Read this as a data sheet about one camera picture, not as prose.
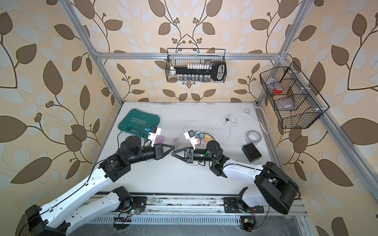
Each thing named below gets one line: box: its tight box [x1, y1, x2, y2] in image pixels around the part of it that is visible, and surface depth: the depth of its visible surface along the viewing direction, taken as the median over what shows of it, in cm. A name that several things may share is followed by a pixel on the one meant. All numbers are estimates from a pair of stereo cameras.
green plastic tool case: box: [117, 108, 160, 139], surface depth 105 cm
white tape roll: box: [245, 129, 262, 145], surface depth 100 cm
